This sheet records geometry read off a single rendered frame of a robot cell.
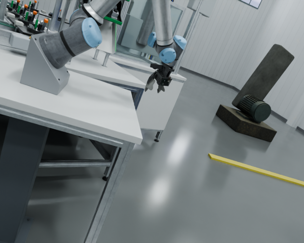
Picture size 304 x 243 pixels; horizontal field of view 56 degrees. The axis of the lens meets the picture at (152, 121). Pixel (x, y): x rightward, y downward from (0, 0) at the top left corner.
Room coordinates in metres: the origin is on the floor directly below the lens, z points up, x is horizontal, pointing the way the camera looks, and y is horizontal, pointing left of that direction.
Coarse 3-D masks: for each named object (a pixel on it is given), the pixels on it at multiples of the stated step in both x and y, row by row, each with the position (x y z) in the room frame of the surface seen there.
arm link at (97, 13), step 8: (96, 0) 1.31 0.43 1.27; (104, 0) 1.31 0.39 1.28; (112, 0) 1.32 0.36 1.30; (80, 8) 1.32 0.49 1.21; (88, 8) 1.30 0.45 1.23; (96, 8) 1.31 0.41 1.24; (104, 8) 1.31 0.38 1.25; (112, 8) 1.35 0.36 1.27; (72, 16) 1.32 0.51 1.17; (80, 16) 1.28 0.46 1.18; (88, 16) 1.29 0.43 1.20; (96, 16) 1.31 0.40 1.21; (104, 16) 1.35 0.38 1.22
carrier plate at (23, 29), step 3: (18, 27) 1.67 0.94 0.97; (21, 27) 1.70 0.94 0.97; (24, 27) 1.74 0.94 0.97; (18, 30) 1.66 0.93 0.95; (21, 30) 1.61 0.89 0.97; (24, 30) 1.64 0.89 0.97; (27, 30) 1.68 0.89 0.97; (21, 33) 1.60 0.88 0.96; (24, 33) 1.59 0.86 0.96; (27, 33) 1.60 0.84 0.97; (30, 33) 1.63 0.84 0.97; (33, 33) 1.67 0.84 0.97
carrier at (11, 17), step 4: (8, 16) 1.91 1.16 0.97; (12, 16) 1.93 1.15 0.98; (20, 16) 1.91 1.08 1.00; (28, 16) 1.93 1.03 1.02; (12, 20) 1.82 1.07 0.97; (20, 20) 1.88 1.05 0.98; (24, 20) 1.88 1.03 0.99; (28, 20) 1.93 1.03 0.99; (24, 24) 1.86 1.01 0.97; (28, 24) 1.88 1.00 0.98; (32, 24) 1.89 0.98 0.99; (44, 28) 2.02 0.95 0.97
